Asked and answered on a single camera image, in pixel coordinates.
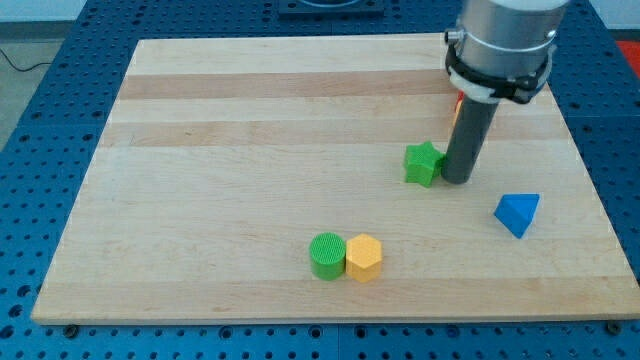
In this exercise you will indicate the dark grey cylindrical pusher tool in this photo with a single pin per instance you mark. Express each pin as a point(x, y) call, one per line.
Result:
point(473, 120)

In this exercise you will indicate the green star block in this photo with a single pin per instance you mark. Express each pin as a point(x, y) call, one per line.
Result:
point(422, 163)

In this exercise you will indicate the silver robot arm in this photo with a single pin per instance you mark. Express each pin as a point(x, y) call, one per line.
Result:
point(498, 50)

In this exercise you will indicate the yellow hexagon block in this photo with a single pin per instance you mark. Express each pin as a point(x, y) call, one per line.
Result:
point(364, 258)

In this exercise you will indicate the red block behind tool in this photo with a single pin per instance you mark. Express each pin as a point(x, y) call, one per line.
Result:
point(460, 98)

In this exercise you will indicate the blue triangular prism block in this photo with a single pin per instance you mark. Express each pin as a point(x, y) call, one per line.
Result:
point(517, 211)

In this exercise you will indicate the green cylinder block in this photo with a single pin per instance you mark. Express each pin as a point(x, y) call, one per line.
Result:
point(327, 253)

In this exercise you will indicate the wooden board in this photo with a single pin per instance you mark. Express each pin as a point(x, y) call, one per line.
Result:
point(222, 159)

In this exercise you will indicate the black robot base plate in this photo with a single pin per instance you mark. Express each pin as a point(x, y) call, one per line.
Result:
point(304, 8)

